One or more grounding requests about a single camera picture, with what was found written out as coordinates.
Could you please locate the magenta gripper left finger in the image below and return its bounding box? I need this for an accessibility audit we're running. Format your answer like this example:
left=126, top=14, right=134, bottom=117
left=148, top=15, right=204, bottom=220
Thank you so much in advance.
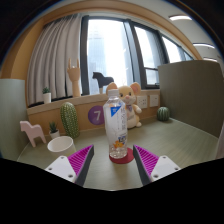
left=46, top=145, right=94, bottom=186

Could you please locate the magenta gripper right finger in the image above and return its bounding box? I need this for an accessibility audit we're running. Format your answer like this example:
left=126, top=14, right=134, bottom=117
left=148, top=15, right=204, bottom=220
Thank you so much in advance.
left=133, top=145, right=180, bottom=185

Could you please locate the clear plastic water bottle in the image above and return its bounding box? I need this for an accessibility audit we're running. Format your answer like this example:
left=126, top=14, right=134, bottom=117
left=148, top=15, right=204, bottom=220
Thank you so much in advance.
left=103, top=89, right=127, bottom=159

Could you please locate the red round coaster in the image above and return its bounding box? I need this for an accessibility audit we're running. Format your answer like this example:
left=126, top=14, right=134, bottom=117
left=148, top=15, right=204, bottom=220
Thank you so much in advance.
left=110, top=148, right=134, bottom=164

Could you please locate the cream ceramic cup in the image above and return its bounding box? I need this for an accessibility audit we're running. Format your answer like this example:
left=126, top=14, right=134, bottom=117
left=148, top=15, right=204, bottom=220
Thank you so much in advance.
left=47, top=136, right=76, bottom=157

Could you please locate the small potted plant on desk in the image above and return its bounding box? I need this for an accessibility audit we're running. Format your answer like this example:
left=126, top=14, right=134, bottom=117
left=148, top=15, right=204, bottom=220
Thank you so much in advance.
left=49, top=121, right=60, bottom=139

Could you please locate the tall green cactus ornament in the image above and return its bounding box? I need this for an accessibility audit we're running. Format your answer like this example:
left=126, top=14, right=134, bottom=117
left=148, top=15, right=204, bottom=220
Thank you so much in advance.
left=60, top=102, right=79, bottom=139

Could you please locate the round green cactus ornament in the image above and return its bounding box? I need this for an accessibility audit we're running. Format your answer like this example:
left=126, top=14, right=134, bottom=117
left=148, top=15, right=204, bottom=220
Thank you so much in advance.
left=157, top=107, right=170, bottom=121

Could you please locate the pink wooden horse figurine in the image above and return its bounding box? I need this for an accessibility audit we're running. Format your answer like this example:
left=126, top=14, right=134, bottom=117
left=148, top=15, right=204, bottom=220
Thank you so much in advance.
left=20, top=121, right=46, bottom=147

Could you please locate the purple number seven disc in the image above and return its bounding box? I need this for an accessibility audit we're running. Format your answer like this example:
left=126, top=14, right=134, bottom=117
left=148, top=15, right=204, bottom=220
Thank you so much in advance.
left=88, top=105, right=104, bottom=125

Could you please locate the beige plush hamster toy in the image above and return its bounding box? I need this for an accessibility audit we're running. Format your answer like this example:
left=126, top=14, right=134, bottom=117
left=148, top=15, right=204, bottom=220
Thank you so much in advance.
left=106, top=82, right=142, bottom=129

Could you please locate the small potted plant on sill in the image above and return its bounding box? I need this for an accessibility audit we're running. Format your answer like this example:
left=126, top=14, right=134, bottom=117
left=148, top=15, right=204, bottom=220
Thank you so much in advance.
left=42, top=87, right=51, bottom=104

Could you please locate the green right desk partition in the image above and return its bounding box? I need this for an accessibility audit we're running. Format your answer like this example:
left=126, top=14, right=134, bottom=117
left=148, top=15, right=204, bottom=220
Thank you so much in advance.
left=158, top=60, right=224, bottom=137

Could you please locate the green desk partition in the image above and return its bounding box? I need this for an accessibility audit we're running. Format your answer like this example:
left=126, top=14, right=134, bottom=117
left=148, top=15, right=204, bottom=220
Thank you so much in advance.
left=158, top=60, right=224, bottom=137
left=0, top=79, right=29, bottom=161

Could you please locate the black horse figurine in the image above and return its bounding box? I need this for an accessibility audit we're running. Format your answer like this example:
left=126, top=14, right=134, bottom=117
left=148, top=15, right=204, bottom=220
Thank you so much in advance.
left=93, top=72, right=114, bottom=93

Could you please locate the wooden hand sculpture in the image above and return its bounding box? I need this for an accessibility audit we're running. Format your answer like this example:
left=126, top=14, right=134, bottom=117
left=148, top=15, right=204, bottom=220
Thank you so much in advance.
left=67, top=61, right=81, bottom=97

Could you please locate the green left desk partition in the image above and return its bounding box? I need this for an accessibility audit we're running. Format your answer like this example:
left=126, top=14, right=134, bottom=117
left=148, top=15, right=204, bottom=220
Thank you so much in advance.
left=0, top=79, right=29, bottom=161

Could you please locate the grey window curtain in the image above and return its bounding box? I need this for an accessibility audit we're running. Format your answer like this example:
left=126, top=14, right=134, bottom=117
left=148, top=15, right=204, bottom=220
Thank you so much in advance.
left=27, top=14, right=82, bottom=105

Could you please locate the white wall socket left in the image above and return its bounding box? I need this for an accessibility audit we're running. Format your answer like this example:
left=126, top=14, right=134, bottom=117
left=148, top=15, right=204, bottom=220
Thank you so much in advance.
left=137, top=95, right=148, bottom=109

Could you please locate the white wall socket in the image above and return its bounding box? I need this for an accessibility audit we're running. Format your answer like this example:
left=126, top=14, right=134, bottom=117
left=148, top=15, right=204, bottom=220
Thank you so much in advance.
left=149, top=95, right=159, bottom=107
left=137, top=95, right=148, bottom=109

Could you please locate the white wall socket right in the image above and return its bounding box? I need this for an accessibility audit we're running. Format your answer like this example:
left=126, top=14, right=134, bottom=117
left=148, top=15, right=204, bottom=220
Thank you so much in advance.
left=149, top=95, right=159, bottom=107

